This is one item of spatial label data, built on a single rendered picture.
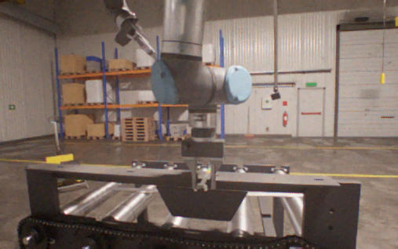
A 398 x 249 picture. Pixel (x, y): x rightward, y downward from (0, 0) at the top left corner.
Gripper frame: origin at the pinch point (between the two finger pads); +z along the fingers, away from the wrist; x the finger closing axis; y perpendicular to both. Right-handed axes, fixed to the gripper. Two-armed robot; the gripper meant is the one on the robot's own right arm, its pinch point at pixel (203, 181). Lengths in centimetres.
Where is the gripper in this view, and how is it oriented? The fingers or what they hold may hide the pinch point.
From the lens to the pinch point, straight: 66.5
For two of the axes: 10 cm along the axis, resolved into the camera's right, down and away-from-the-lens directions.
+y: -2.0, 0.9, -9.8
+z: 0.2, 10.0, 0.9
